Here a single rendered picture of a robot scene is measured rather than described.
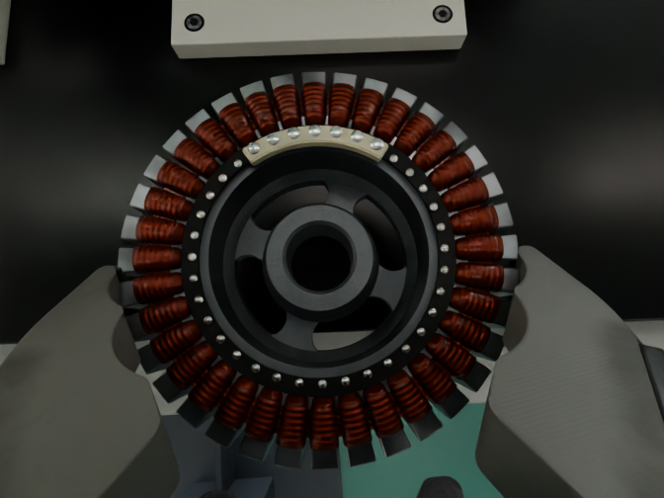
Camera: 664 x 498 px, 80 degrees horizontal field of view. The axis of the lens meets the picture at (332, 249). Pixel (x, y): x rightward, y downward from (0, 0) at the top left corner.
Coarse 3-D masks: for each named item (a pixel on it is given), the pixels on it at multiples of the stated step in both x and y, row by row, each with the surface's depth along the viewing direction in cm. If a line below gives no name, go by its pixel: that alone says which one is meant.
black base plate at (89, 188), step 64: (64, 0) 22; (128, 0) 22; (512, 0) 22; (576, 0) 22; (640, 0) 22; (64, 64) 21; (128, 64) 21; (192, 64) 21; (256, 64) 21; (320, 64) 21; (384, 64) 21; (448, 64) 21; (512, 64) 21; (576, 64) 21; (640, 64) 21; (0, 128) 21; (64, 128) 21; (128, 128) 21; (512, 128) 21; (576, 128) 21; (640, 128) 21; (0, 192) 20; (64, 192) 20; (128, 192) 20; (320, 192) 20; (512, 192) 20; (576, 192) 20; (640, 192) 20; (0, 256) 20; (64, 256) 20; (320, 256) 20; (384, 256) 20; (576, 256) 20; (640, 256) 20; (0, 320) 19; (640, 320) 19
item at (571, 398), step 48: (528, 288) 10; (576, 288) 10; (528, 336) 8; (576, 336) 8; (624, 336) 8; (528, 384) 7; (576, 384) 7; (624, 384) 7; (480, 432) 7; (528, 432) 6; (576, 432) 6; (624, 432) 6; (528, 480) 6; (576, 480) 6; (624, 480) 6
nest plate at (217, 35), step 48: (192, 0) 20; (240, 0) 20; (288, 0) 20; (336, 0) 20; (384, 0) 20; (432, 0) 20; (192, 48) 20; (240, 48) 21; (288, 48) 21; (336, 48) 21; (384, 48) 21; (432, 48) 21
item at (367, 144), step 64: (192, 128) 12; (256, 128) 12; (320, 128) 11; (384, 128) 11; (448, 128) 12; (192, 192) 11; (256, 192) 13; (384, 192) 13; (448, 192) 11; (128, 256) 11; (192, 256) 11; (256, 256) 13; (448, 256) 11; (512, 256) 11; (128, 320) 11; (192, 320) 11; (256, 320) 13; (320, 320) 13; (384, 320) 13; (448, 320) 10; (192, 384) 11; (256, 384) 10; (320, 384) 10; (384, 384) 11; (448, 384) 10; (256, 448) 10; (320, 448) 10; (384, 448) 10
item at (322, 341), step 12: (636, 324) 21; (648, 324) 21; (660, 324) 21; (312, 336) 21; (324, 336) 21; (336, 336) 21; (348, 336) 21; (360, 336) 21; (648, 336) 21; (660, 336) 21; (0, 348) 21; (12, 348) 21; (324, 348) 21; (336, 348) 21; (504, 348) 21; (660, 348) 21; (0, 360) 21; (480, 360) 21; (144, 372) 21; (156, 372) 21; (492, 372) 21; (156, 396) 21; (468, 396) 21; (480, 396) 21; (168, 408) 21
